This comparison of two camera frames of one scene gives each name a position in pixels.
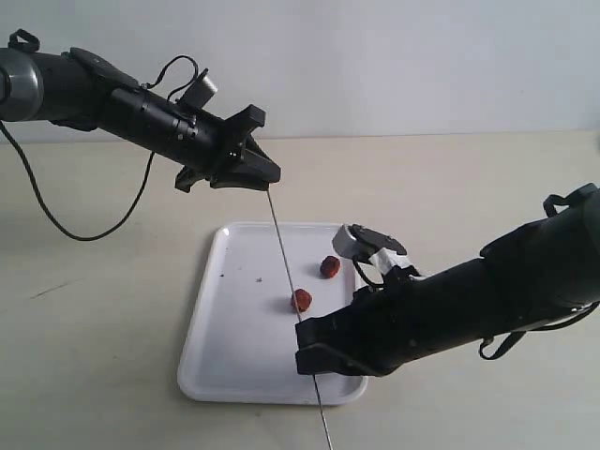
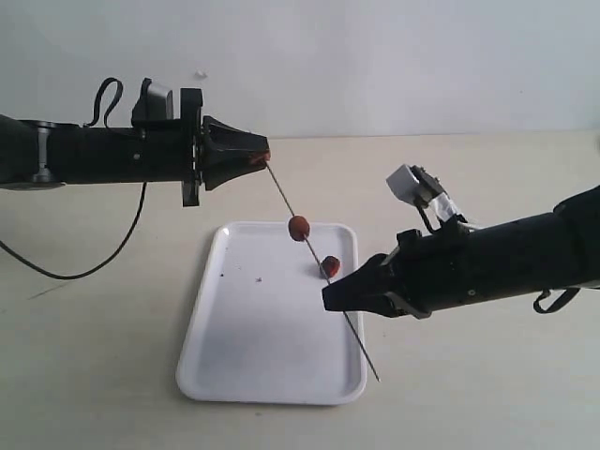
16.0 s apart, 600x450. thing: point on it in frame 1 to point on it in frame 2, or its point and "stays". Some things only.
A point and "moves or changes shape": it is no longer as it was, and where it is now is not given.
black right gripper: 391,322 to 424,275
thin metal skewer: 297,308 to 318,264
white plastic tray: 238,344 stays
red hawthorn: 303,299 moves or changes shape
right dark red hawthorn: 330,267 stays
